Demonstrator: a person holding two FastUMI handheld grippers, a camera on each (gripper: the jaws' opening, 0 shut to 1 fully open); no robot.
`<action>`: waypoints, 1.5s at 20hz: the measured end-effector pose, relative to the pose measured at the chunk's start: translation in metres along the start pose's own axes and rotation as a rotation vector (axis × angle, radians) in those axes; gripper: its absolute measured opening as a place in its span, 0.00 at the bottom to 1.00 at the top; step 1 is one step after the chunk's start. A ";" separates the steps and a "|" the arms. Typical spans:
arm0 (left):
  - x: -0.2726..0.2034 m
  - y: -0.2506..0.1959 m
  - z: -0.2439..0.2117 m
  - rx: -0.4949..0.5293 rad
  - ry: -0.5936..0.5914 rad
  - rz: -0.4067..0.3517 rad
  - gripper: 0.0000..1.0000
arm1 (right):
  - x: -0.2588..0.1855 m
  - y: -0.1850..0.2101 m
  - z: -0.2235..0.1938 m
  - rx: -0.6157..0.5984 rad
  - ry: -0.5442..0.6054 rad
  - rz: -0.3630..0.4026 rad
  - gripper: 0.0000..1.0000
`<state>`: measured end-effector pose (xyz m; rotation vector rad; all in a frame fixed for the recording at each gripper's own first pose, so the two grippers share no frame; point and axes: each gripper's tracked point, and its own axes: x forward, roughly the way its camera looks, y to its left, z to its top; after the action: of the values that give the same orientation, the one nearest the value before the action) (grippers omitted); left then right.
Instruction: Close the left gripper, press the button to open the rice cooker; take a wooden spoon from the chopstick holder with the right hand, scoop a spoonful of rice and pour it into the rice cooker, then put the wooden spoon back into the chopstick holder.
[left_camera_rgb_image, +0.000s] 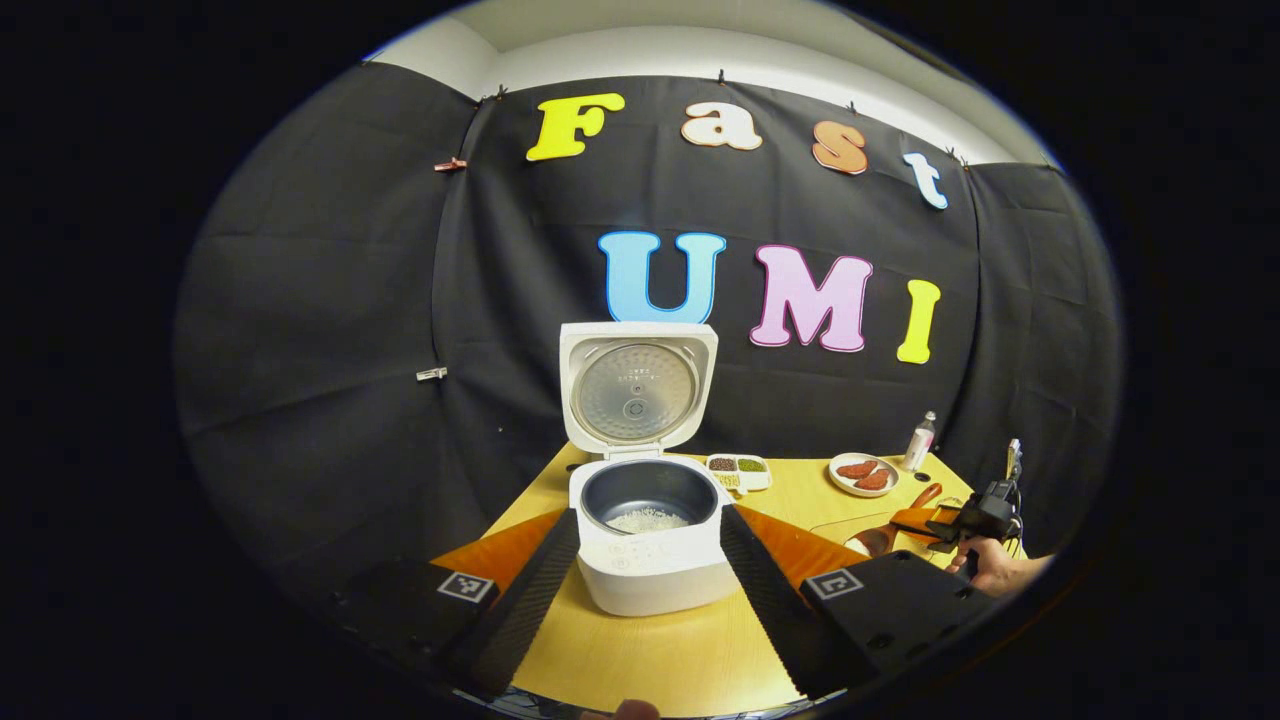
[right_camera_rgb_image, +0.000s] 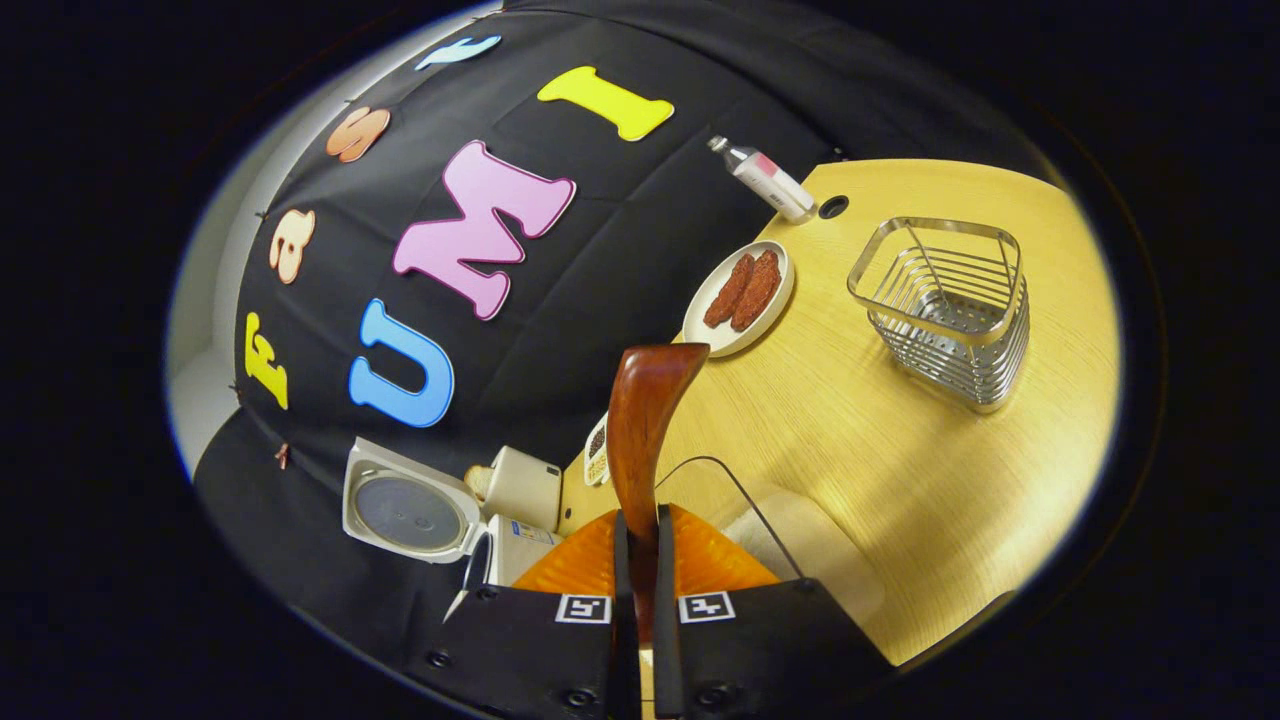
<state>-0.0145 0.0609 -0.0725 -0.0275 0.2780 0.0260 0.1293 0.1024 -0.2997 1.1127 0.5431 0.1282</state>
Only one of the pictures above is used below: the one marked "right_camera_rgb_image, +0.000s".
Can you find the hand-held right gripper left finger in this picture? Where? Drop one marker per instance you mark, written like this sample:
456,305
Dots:
623,620

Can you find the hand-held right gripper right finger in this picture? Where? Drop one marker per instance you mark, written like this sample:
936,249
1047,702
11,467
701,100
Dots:
666,620

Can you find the white rice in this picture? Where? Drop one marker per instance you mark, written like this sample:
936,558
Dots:
820,565

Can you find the brown wooden spoon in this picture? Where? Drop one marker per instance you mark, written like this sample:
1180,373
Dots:
640,430

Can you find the white rice cooker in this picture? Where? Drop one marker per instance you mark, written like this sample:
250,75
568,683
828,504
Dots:
410,510

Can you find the white toaster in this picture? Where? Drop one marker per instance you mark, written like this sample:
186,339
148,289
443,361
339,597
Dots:
525,485

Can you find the white divided grain dish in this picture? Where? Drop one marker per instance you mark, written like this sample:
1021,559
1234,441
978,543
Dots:
597,450

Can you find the toasted bread slice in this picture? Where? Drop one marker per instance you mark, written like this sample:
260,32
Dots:
478,481

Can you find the white round plate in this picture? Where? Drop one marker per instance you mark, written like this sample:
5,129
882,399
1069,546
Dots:
775,315

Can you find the red sausage piece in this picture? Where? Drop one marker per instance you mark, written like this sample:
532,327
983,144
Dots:
760,292
730,290

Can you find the small pink label bottle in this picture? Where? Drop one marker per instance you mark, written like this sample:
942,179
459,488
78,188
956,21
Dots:
770,180

